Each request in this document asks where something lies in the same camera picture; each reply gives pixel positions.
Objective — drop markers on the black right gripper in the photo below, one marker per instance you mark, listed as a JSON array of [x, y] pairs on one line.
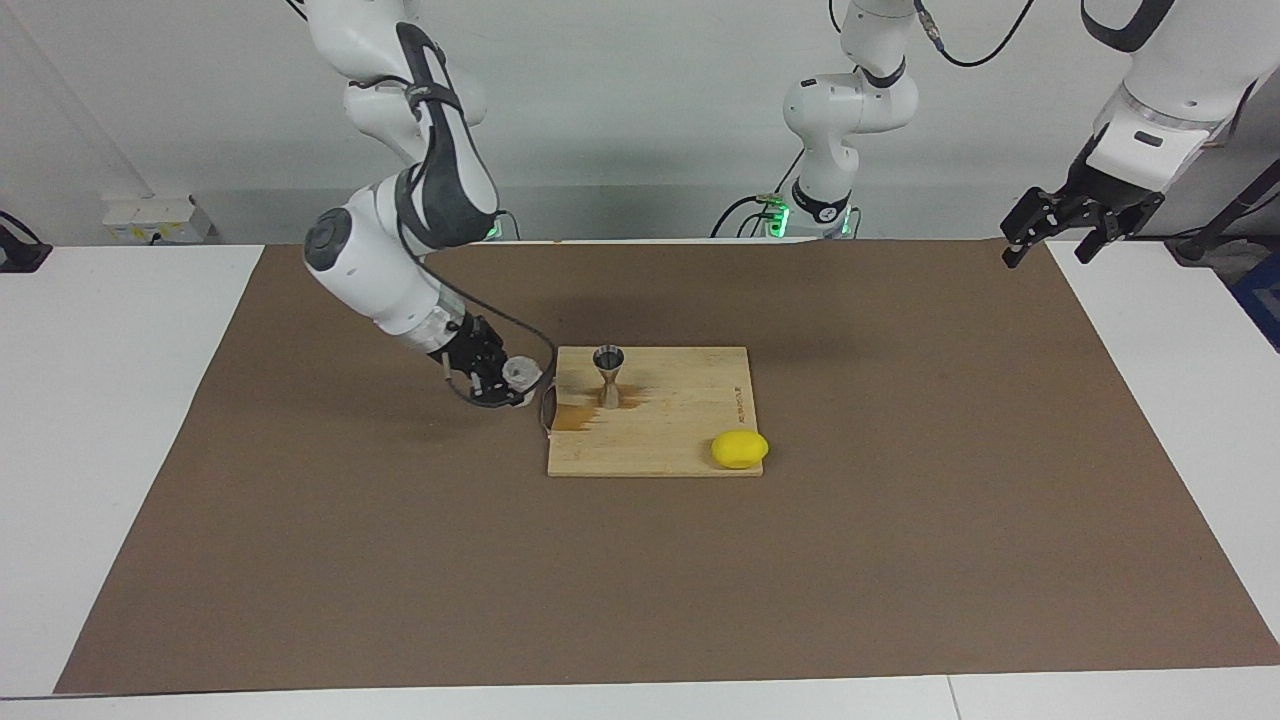
[[470, 355]]

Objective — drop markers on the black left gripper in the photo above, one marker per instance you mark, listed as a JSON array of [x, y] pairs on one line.
[[1105, 198]]

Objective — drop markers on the clear plastic cup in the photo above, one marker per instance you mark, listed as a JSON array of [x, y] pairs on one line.
[[522, 375]]

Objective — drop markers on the steel jigger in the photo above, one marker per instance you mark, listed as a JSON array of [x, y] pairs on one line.
[[609, 395]]

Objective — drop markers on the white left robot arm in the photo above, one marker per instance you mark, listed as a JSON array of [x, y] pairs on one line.
[[850, 100]]

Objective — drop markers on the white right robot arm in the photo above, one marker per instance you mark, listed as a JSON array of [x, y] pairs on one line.
[[380, 280]]

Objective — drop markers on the black stand pole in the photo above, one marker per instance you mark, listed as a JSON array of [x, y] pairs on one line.
[[1225, 215]]

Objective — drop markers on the wooden cutting board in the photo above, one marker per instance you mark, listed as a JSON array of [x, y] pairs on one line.
[[680, 430]]

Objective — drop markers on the blue floor object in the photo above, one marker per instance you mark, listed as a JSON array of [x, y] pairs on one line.
[[1262, 300]]

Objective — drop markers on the brown table mat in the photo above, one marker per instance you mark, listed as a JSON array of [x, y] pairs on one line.
[[400, 580]]

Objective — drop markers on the yellow lemon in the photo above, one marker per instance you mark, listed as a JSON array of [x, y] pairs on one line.
[[740, 450]]

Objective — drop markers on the white power strip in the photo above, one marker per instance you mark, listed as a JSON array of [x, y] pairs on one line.
[[150, 220]]

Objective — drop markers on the black clamp mount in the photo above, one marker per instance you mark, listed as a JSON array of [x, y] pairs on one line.
[[20, 255]]

